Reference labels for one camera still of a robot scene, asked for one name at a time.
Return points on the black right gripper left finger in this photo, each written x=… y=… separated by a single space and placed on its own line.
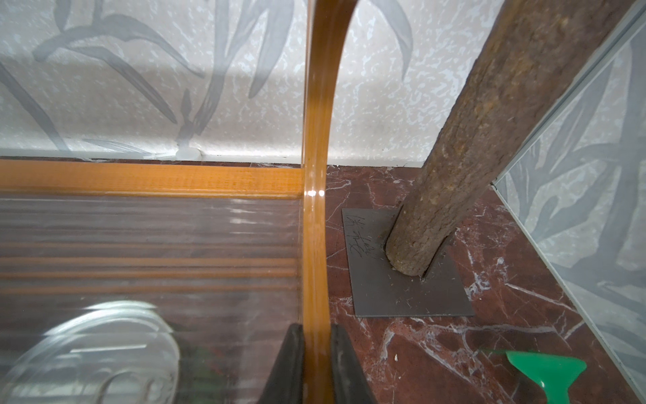
x=285 y=382

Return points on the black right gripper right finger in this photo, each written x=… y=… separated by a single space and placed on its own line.
x=350 y=383

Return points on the green watermelon seed can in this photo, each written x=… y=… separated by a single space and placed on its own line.
x=115 y=352

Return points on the orange wooden three-tier shelf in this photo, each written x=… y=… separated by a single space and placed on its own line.
x=328 y=23

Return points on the artificial cherry blossom tree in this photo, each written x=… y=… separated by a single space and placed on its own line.
x=532 y=56

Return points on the grey metal tree base plate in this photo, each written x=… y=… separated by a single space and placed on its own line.
x=380 y=291

